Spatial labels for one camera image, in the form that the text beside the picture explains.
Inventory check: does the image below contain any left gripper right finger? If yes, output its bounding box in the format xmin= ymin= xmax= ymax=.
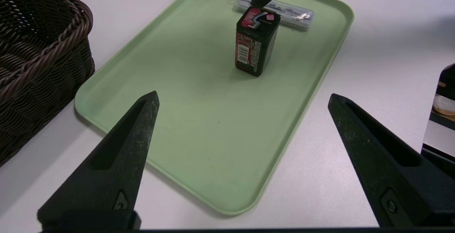
xmin=327 ymin=93 xmax=455 ymax=228

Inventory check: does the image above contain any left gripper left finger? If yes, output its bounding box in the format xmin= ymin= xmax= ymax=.
xmin=37 ymin=91 xmax=160 ymax=232

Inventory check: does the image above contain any clear plastic cutlery case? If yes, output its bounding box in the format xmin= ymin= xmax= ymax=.
xmin=231 ymin=0 xmax=314 ymax=32

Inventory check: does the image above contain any small black food carton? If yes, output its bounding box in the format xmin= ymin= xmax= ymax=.
xmin=235 ymin=7 xmax=281 ymax=77

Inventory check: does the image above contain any dark brown wicker basket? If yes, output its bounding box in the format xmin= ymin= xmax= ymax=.
xmin=0 ymin=0 xmax=96 ymax=166

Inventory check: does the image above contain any green plastic tray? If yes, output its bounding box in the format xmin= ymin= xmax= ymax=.
xmin=74 ymin=0 xmax=355 ymax=216

